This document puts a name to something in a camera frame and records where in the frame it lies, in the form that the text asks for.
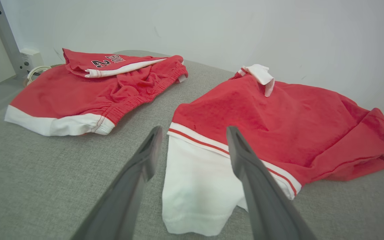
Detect cream perforated laundry basket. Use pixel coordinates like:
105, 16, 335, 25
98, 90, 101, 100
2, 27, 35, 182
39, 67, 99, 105
23, 64, 62, 87

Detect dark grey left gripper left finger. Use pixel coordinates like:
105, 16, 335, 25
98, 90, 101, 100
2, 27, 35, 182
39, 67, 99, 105
70, 126, 163, 240

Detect white plastic wall box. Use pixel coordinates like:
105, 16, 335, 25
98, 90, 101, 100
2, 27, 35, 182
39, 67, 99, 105
19, 48, 44, 72

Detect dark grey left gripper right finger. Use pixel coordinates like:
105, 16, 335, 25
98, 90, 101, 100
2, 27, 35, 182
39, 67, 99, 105
226, 126, 317, 240

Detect grey metal frame post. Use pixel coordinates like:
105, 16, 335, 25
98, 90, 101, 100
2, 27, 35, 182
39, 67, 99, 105
0, 0, 24, 78

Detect red white jersey shorts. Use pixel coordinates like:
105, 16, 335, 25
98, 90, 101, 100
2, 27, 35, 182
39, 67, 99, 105
4, 48, 188, 137

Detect red white jersey shirt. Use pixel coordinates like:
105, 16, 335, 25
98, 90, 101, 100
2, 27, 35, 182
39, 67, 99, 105
161, 64, 384, 236

